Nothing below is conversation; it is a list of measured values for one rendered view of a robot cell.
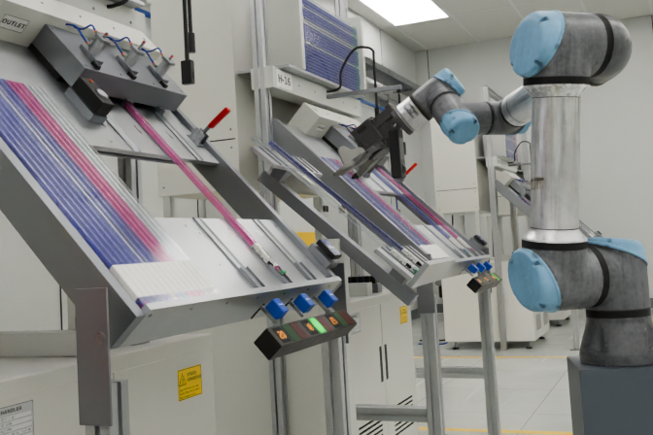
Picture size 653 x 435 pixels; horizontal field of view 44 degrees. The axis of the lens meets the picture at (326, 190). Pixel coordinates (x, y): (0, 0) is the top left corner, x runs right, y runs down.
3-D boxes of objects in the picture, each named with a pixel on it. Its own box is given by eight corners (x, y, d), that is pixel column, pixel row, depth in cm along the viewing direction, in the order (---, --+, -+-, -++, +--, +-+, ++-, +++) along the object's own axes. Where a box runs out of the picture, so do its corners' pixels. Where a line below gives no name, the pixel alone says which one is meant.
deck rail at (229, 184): (324, 303, 170) (342, 283, 168) (320, 304, 168) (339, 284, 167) (124, 85, 193) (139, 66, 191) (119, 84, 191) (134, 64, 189)
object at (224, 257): (324, 291, 168) (333, 281, 167) (124, 327, 107) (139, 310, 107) (265, 227, 174) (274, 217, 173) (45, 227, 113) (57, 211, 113)
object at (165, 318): (320, 305, 168) (342, 280, 166) (119, 348, 108) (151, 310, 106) (316, 300, 169) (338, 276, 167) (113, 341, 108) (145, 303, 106)
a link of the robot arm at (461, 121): (499, 117, 178) (478, 90, 186) (454, 117, 174) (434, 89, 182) (488, 147, 183) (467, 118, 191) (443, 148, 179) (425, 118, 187)
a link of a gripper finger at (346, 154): (322, 159, 190) (353, 141, 193) (336, 179, 188) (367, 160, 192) (325, 153, 187) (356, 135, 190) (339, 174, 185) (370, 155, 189)
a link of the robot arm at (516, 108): (655, 5, 149) (510, 100, 193) (606, 1, 145) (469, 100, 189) (669, 63, 146) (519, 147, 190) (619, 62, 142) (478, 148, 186)
